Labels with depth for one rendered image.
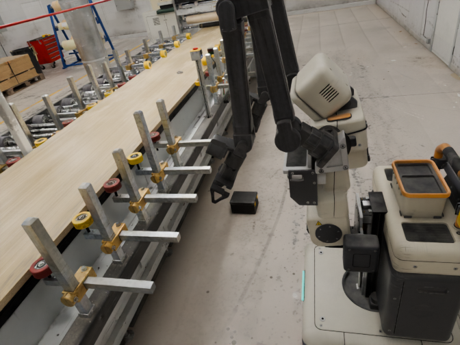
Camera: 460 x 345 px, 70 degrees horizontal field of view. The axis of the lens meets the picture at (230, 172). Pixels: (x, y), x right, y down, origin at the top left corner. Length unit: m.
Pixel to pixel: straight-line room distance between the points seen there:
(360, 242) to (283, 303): 0.87
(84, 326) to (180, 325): 0.83
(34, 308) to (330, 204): 1.17
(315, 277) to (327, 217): 0.55
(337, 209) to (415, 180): 0.31
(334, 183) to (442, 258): 0.42
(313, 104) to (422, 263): 0.65
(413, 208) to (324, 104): 0.52
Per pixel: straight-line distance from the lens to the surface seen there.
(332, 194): 1.30
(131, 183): 1.53
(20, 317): 1.47
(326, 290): 1.77
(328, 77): 1.06
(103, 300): 1.42
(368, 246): 1.33
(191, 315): 2.11
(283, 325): 1.99
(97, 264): 1.70
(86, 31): 6.75
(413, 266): 1.31
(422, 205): 1.34
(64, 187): 1.80
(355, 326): 1.68
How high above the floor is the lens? 1.69
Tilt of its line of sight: 32 degrees down
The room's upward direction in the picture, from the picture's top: 11 degrees counter-clockwise
